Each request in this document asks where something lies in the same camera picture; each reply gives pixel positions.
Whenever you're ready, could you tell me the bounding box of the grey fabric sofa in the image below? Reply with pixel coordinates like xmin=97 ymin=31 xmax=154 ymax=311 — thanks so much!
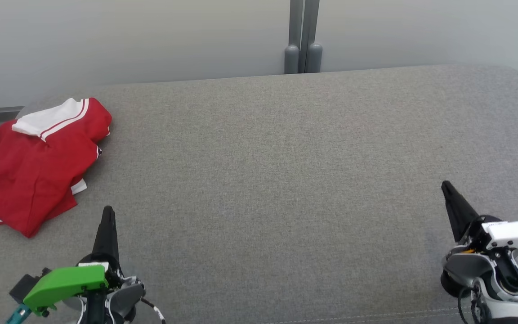
xmin=0 ymin=64 xmax=518 ymax=324

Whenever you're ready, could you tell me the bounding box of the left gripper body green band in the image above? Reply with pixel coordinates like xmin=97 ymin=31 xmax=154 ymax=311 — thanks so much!
xmin=23 ymin=253 xmax=125 ymax=316

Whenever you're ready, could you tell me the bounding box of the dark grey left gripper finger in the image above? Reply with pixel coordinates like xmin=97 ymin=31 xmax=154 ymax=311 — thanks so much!
xmin=92 ymin=206 xmax=120 ymax=264

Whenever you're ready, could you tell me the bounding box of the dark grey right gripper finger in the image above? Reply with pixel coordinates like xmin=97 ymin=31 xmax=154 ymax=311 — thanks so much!
xmin=441 ymin=181 xmax=479 ymax=243

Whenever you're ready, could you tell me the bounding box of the red shorts number 23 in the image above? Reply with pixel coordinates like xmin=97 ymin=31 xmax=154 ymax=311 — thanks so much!
xmin=0 ymin=135 xmax=89 ymax=238

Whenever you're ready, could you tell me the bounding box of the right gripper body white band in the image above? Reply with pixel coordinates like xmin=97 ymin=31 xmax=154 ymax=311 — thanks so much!
xmin=466 ymin=217 xmax=518 ymax=252

